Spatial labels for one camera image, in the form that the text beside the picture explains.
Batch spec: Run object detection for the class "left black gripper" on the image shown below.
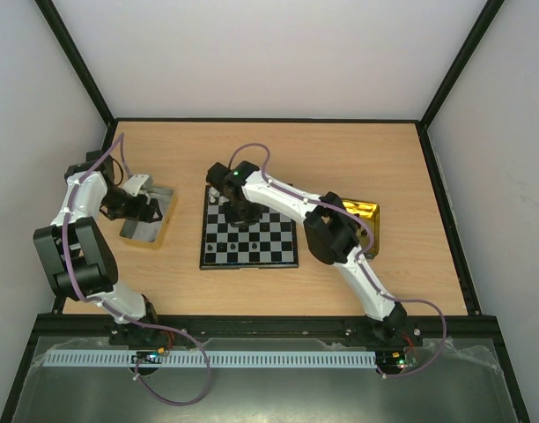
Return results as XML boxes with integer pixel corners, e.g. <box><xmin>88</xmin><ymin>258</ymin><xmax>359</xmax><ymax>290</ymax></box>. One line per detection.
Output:
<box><xmin>101</xmin><ymin>186</ymin><xmax>162</xmax><ymax>224</ymax></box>

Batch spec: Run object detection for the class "black silver chess board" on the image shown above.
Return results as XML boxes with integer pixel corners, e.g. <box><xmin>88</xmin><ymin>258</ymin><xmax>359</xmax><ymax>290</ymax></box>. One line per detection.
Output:
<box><xmin>199</xmin><ymin>185</ymin><xmax>299</xmax><ymax>270</ymax></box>

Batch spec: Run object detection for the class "silver gold tin lid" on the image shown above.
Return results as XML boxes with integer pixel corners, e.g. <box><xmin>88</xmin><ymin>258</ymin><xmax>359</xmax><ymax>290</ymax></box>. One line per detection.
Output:
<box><xmin>119</xmin><ymin>185</ymin><xmax>176</xmax><ymax>250</ymax></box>

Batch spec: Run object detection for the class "gold tin with black pieces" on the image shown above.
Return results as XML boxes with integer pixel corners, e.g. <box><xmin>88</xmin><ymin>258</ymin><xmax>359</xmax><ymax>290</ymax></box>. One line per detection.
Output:
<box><xmin>342</xmin><ymin>198</ymin><xmax>380</xmax><ymax>261</ymax></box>

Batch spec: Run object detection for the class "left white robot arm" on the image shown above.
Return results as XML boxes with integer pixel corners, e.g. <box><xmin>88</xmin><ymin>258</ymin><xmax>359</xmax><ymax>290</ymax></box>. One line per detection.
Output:
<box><xmin>33</xmin><ymin>151</ymin><xmax>164</xmax><ymax>328</ymax></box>

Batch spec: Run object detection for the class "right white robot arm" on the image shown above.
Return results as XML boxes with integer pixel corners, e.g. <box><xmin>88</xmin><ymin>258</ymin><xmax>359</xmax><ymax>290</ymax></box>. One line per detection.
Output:
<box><xmin>206</xmin><ymin>161</ymin><xmax>407</xmax><ymax>345</ymax></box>

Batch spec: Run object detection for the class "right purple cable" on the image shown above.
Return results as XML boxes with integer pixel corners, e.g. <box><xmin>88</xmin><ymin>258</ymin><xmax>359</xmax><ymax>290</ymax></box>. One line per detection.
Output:
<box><xmin>230</xmin><ymin>142</ymin><xmax>447</xmax><ymax>381</ymax></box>

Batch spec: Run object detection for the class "purple cable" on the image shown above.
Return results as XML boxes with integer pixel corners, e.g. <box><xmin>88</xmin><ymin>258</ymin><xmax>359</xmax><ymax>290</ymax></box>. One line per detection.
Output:
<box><xmin>230</xmin><ymin>142</ymin><xmax>447</xmax><ymax>381</ymax></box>
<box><xmin>60</xmin><ymin>133</ymin><xmax>213</xmax><ymax>406</ymax></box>

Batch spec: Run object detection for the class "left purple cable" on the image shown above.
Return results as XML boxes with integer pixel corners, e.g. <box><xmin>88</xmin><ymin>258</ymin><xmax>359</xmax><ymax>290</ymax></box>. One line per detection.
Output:
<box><xmin>60</xmin><ymin>133</ymin><xmax>213</xmax><ymax>406</ymax></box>

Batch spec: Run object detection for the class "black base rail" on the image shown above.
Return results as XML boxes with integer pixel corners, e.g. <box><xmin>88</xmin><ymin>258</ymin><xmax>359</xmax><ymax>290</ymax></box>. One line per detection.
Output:
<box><xmin>33</xmin><ymin>313</ymin><xmax>499</xmax><ymax>345</ymax></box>

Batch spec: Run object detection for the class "black aluminium frame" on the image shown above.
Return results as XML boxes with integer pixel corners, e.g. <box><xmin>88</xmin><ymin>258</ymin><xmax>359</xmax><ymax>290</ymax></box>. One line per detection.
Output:
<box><xmin>0</xmin><ymin>0</ymin><xmax>531</xmax><ymax>423</ymax></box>

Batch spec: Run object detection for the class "white slotted cable duct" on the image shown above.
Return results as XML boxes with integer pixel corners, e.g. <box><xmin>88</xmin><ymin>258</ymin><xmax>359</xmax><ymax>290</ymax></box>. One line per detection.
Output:
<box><xmin>42</xmin><ymin>350</ymin><xmax>376</xmax><ymax>369</ymax></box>

